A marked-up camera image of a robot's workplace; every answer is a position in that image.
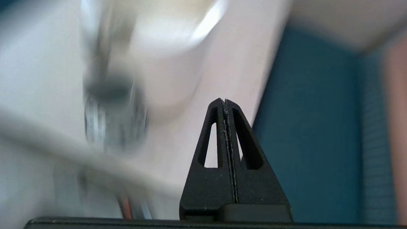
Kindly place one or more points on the metal water dispenser tap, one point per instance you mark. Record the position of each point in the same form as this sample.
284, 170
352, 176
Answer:
114, 92

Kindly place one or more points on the dark blue sofa seat cushion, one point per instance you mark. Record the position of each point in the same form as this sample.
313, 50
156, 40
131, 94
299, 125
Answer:
302, 127

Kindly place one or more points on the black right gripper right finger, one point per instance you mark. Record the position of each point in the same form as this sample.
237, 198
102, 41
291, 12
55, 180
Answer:
260, 190

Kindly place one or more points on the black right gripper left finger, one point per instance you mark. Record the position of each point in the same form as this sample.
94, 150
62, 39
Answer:
203, 190

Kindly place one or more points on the grey-teal ribbed sofa backrest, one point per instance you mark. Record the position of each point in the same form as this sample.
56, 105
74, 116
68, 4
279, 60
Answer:
375, 143

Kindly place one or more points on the grey-blue plastic cup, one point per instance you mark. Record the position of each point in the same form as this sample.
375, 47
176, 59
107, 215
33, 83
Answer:
47, 178

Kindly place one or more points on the pink bolster cushion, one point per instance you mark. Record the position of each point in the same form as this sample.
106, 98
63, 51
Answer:
399, 127

